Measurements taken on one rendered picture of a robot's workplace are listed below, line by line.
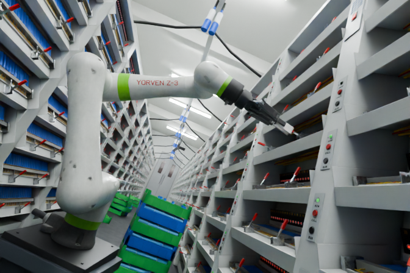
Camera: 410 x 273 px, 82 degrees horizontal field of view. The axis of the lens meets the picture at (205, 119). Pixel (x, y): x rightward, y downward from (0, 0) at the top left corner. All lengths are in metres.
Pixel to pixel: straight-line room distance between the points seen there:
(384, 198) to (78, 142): 0.78
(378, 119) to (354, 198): 0.19
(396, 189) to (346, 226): 0.19
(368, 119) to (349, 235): 0.28
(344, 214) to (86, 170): 0.70
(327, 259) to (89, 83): 0.82
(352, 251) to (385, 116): 0.32
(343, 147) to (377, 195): 0.18
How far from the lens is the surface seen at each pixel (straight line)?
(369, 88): 0.86
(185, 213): 1.59
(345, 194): 0.66
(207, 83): 0.88
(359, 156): 0.76
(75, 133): 0.82
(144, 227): 1.56
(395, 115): 0.66
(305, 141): 0.91
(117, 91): 1.01
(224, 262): 1.32
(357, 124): 0.73
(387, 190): 0.58
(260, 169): 1.36
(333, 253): 0.69
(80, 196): 0.79
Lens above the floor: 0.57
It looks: 20 degrees up
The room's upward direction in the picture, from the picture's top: 23 degrees clockwise
